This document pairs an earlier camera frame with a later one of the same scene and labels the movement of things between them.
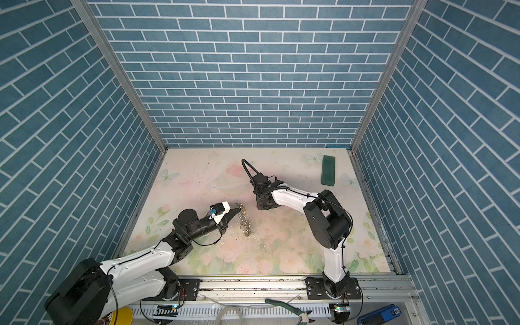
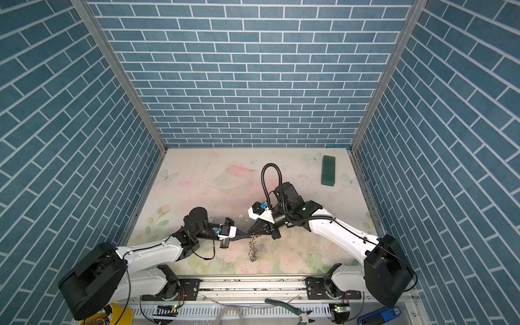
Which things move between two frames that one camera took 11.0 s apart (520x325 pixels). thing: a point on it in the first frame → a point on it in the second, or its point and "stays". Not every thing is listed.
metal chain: (244, 225) → (253, 252)
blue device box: (380, 315) stays
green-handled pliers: (303, 315) stays
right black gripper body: (261, 204) → (280, 221)
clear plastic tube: (225, 309) stays
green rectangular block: (328, 170) stays
